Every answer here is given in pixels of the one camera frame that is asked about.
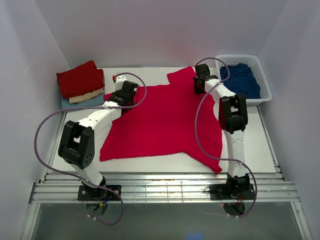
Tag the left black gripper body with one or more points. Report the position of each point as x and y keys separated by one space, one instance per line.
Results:
x=127 y=106

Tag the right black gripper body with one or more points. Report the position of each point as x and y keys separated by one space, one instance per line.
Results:
x=198 y=86

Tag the pink t shirt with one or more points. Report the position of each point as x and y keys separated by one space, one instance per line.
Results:
x=164 y=124

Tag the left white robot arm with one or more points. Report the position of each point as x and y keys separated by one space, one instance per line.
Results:
x=78 y=143

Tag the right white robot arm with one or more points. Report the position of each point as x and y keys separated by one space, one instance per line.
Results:
x=232 y=115

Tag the folded beige shirt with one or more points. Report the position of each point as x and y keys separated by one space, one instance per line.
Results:
x=86 y=96

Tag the folded light blue shirt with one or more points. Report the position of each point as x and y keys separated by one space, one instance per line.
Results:
x=93 y=102

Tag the dark blue t shirt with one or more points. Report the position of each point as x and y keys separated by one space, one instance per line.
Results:
x=242 y=81

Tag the folded dark red shirt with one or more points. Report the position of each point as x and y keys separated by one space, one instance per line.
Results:
x=80 y=80

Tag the white plastic basket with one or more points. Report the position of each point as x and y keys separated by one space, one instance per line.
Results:
x=254 y=63

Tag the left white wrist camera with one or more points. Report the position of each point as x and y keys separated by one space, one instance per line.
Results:
x=118 y=81

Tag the aluminium rail frame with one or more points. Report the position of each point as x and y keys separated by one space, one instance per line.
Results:
x=178 y=178

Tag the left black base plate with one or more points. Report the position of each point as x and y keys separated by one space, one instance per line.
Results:
x=86 y=193

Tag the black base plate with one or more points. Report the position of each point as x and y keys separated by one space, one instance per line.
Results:
x=221 y=192
x=86 y=193

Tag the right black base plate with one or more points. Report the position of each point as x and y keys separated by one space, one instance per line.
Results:
x=221 y=192

